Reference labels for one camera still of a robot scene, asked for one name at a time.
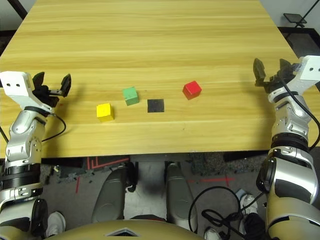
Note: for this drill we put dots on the white sneaker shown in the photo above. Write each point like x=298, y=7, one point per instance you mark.
x=212, y=235
x=248, y=202
x=56, y=222

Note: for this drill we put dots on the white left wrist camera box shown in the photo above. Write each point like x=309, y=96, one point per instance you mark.
x=15, y=85

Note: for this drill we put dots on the black tripod with plate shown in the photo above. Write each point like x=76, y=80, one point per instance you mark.
x=295, y=20

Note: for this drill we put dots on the red wooden block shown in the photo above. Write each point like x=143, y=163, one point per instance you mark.
x=192, y=90

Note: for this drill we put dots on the red tape strip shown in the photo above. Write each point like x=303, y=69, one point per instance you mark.
x=77, y=185

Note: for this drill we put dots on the black metal bar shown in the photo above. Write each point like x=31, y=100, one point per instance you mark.
x=20, y=8

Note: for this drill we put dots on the small grey blue box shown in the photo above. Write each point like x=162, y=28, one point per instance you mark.
x=240, y=193

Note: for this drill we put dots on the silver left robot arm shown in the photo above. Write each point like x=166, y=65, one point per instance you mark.
x=22, y=140

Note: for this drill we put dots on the yellow wooden block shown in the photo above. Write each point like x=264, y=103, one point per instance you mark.
x=104, y=112

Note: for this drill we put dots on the black floor mat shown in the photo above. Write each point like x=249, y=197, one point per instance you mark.
x=307, y=42

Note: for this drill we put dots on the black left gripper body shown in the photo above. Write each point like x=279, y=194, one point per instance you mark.
x=46, y=95

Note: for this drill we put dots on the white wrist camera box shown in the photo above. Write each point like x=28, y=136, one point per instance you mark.
x=310, y=68
x=15, y=85

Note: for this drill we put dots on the green wooden block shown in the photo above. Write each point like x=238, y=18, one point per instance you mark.
x=130, y=96

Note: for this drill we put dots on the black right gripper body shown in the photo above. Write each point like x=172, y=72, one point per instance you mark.
x=273, y=83

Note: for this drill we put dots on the grey robot leg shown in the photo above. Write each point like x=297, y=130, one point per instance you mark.
x=178, y=195
x=110, y=197

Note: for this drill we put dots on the dark grey foam piece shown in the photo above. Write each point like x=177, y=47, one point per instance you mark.
x=71, y=172

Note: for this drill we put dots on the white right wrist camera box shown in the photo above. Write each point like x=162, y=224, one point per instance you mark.
x=310, y=68

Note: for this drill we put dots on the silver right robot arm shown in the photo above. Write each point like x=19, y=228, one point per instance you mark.
x=287, y=120

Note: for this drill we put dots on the dark bystander leg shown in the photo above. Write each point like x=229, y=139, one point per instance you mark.
x=252, y=223

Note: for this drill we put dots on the black square marker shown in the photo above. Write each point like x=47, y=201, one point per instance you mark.
x=155, y=105

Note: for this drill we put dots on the grey right robot leg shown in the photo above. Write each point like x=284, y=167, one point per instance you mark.
x=178, y=195

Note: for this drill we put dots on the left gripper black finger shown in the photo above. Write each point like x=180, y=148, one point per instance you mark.
x=66, y=85
x=38, y=79

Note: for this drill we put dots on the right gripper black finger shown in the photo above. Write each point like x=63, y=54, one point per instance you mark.
x=259, y=70
x=286, y=67

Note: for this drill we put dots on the speckled grey foam mat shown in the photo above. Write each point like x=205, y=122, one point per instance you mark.
x=207, y=162

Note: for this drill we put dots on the gold robot torso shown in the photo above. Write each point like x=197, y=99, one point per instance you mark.
x=87, y=232

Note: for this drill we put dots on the grey left robot leg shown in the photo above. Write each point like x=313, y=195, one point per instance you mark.
x=110, y=197

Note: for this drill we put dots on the black mat with red lines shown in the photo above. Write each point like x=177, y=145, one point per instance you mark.
x=105, y=163

